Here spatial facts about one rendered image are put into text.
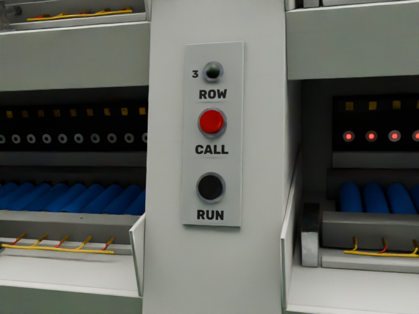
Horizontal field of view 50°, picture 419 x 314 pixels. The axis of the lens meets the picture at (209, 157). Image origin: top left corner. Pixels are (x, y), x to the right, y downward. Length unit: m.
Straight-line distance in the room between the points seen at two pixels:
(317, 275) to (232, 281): 0.06
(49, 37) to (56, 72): 0.03
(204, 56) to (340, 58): 0.09
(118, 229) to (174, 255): 0.08
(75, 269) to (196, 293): 0.11
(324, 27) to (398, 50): 0.05
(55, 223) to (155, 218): 0.11
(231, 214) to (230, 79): 0.09
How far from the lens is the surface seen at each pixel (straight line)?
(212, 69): 0.30
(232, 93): 0.30
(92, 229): 0.38
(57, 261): 0.39
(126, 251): 0.37
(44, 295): 0.36
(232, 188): 0.29
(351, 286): 0.32
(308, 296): 0.31
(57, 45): 0.37
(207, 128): 0.29
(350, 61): 0.31
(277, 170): 0.29
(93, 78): 0.36
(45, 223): 0.40
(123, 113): 0.49
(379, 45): 0.31
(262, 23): 0.31
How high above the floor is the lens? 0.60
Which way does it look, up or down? 4 degrees up
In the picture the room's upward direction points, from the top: 1 degrees clockwise
